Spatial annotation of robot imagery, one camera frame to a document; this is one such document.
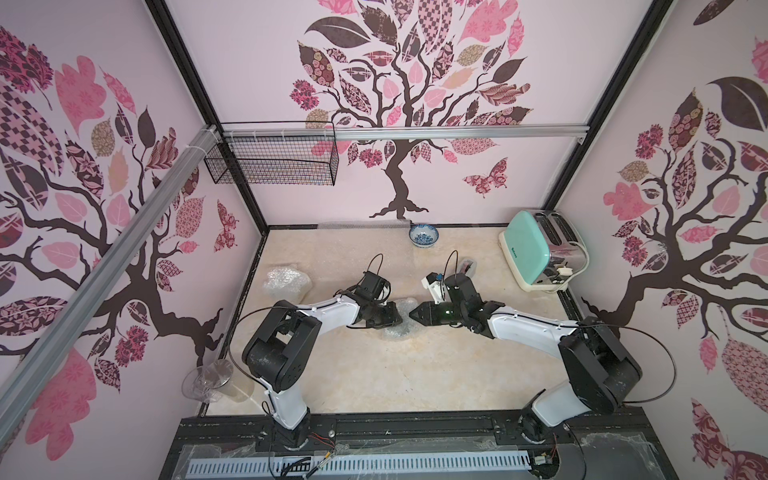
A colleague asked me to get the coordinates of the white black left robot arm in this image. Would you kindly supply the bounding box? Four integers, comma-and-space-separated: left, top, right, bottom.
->
242, 271, 402, 431

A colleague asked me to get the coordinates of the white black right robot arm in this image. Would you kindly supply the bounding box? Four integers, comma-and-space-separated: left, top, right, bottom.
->
409, 273, 642, 443

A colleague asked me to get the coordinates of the grey tape dispenser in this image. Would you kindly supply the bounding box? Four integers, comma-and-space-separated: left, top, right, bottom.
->
458, 258, 477, 278

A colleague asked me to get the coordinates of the blue white patterned bowl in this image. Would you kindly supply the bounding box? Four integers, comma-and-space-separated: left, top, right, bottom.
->
408, 224, 440, 248

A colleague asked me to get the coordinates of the mint green toaster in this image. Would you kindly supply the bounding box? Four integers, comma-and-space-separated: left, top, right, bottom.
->
498, 209, 590, 292

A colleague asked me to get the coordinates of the clear plastic cup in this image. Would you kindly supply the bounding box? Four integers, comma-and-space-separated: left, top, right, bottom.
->
181, 359, 254, 403

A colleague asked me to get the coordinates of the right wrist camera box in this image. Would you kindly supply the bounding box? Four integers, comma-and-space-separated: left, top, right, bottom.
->
421, 272, 447, 303

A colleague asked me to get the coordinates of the white toaster power cable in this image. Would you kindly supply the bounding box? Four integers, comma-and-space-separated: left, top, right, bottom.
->
554, 239, 592, 283

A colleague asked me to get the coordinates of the black wire wall basket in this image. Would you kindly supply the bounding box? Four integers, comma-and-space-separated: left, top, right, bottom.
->
205, 120, 340, 186

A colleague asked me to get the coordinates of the aluminium frame bar back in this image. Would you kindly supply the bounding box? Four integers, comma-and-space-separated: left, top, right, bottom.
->
335, 124, 590, 141

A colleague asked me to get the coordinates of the aluminium frame bar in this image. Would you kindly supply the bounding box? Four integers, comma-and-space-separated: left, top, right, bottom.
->
335, 124, 590, 141
1, 126, 219, 443

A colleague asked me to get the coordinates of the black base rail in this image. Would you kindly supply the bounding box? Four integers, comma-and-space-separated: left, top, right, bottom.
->
159, 408, 677, 479

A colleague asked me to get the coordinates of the white slotted cable duct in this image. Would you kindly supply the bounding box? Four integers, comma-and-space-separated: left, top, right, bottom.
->
182, 451, 532, 479

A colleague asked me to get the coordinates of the aluminium frame bar left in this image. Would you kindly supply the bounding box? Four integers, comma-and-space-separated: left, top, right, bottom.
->
1, 126, 219, 443

